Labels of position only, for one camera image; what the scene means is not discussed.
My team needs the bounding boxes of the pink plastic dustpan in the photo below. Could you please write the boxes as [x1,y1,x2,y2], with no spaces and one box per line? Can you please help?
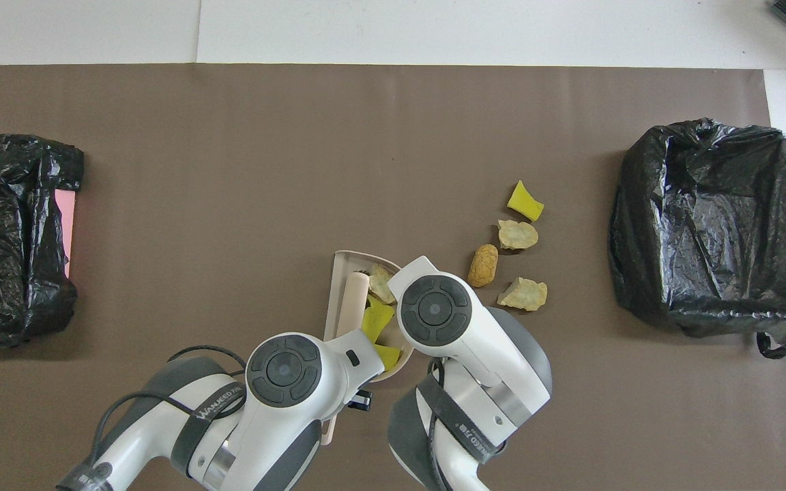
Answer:
[323,250,416,384]

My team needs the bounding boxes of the brown bread roll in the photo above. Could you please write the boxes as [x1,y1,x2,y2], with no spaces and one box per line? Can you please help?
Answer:
[467,244,499,288]

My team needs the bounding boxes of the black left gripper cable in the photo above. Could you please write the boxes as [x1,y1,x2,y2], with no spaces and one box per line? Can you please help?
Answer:
[89,345,249,471]

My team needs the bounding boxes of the pink trash bin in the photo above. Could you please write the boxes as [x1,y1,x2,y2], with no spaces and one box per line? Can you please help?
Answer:
[54,190,77,279]

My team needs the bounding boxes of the brown paper table mat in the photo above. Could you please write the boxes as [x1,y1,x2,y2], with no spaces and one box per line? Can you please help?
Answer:
[0,65,786,491]

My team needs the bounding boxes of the black plastic trash bag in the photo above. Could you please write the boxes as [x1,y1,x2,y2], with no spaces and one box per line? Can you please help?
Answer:
[608,118,786,359]
[0,134,85,350]

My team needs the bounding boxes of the beige brush black bristles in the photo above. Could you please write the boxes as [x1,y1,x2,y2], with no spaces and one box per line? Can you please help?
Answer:
[321,271,371,447]

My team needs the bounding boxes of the beige sponge chunk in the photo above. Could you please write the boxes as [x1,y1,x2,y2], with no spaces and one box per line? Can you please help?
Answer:
[497,219,540,250]
[497,276,549,312]
[368,265,397,305]

